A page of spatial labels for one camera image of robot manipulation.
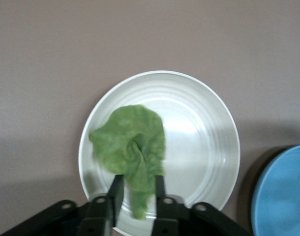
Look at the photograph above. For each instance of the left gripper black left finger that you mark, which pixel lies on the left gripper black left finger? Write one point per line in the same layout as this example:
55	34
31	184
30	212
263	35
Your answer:
100	216

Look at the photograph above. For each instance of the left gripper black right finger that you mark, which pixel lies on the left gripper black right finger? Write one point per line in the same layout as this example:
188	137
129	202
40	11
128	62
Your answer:
165	214

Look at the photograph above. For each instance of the green lettuce leaf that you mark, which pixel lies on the green lettuce leaf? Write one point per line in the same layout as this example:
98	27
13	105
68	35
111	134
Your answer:
140	147

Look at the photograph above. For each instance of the white plate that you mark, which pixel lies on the white plate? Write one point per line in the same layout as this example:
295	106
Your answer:
201	147

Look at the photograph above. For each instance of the blue plate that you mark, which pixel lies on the blue plate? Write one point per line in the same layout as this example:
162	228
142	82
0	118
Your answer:
282	191

